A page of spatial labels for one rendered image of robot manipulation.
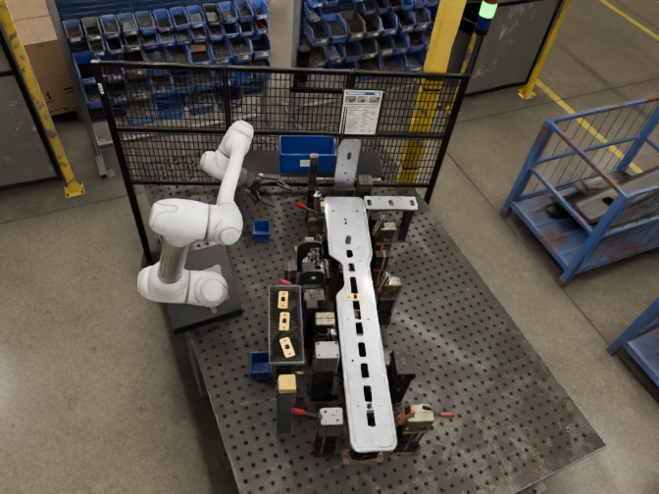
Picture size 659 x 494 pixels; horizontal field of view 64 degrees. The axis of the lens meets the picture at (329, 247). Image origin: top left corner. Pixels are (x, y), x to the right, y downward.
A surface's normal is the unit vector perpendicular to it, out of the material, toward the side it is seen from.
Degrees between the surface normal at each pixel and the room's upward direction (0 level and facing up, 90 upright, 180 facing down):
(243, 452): 0
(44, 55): 88
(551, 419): 0
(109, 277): 0
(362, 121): 90
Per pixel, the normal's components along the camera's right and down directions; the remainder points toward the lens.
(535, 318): 0.09, -0.64
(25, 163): 0.39, 0.71
